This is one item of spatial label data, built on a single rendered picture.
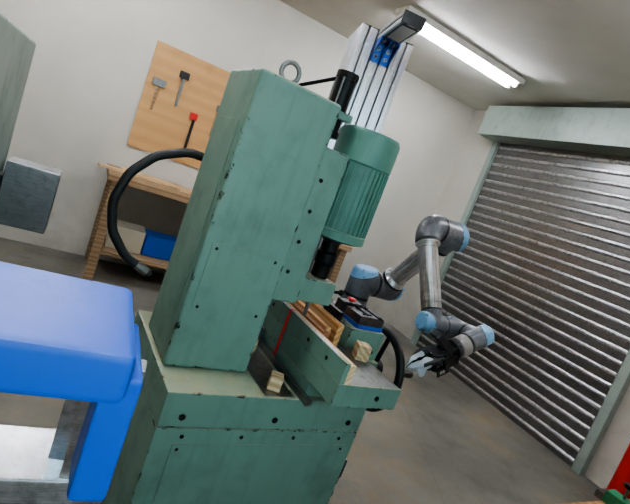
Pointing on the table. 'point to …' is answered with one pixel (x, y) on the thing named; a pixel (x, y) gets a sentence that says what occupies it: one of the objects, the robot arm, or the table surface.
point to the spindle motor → (359, 183)
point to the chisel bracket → (316, 290)
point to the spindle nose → (325, 258)
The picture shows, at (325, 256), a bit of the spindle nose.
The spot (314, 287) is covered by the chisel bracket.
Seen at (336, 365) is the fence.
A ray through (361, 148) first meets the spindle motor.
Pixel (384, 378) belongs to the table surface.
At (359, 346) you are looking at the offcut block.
